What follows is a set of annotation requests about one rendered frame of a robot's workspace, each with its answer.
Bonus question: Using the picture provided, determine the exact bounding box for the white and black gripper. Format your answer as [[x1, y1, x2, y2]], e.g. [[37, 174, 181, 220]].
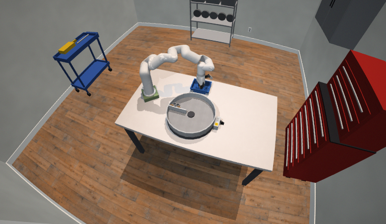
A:
[[197, 75, 205, 89]]

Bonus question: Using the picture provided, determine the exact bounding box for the grey round turntable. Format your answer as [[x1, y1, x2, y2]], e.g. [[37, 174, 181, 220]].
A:
[[166, 92, 224, 140]]

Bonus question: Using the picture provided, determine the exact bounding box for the blue crate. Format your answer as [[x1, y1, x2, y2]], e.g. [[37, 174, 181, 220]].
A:
[[190, 78, 212, 95]]

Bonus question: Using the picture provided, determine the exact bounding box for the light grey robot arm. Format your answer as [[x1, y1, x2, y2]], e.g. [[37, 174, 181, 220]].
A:
[[139, 45, 215, 97]]

